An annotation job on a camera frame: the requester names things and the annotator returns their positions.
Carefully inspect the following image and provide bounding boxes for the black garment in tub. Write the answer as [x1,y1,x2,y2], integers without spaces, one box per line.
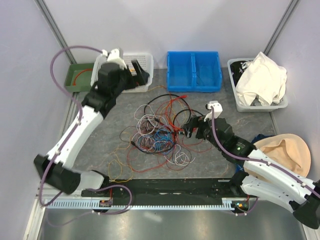
[230,60,251,86]

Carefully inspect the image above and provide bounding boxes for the white cloth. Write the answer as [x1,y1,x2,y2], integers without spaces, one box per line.
[235,52,287,107]

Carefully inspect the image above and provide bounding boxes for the grey slotted cable duct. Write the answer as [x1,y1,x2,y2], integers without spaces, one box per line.
[47,198,239,211]

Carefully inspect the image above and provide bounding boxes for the blue cloth under hat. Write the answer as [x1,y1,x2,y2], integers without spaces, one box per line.
[235,133,273,173]

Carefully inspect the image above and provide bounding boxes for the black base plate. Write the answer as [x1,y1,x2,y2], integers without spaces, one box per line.
[81,178,248,201]

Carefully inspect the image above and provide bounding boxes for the grey plastic tub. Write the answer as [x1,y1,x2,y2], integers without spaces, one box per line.
[227,57,289,112]

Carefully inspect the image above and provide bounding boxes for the blue divided plastic bin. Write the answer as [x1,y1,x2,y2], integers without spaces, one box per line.
[166,51,222,93]

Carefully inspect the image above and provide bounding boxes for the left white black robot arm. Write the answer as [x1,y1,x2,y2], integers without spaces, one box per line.
[33,59,150,197]

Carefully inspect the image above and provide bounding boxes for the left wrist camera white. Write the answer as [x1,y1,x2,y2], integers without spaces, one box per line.
[102,48,128,70]

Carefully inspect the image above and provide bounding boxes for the beige fabric hat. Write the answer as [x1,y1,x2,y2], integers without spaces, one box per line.
[254,133,311,177]

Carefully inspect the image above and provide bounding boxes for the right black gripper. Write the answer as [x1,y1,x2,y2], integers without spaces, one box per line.
[181,112,224,152]

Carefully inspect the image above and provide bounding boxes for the red ethernet cable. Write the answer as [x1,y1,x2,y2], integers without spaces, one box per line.
[163,94,189,133]

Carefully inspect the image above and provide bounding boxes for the green plastic tray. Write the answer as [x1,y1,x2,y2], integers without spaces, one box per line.
[64,63,94,93]

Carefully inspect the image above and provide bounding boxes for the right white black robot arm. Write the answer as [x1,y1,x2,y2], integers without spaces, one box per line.
[182,116,320,229]

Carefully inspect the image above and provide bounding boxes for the white perforated plastic basket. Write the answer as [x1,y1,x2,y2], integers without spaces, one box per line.
[90,53,154,93]

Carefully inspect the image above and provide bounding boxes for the orange cable in green tray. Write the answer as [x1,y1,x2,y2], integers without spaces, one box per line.
[73,68,94,86]

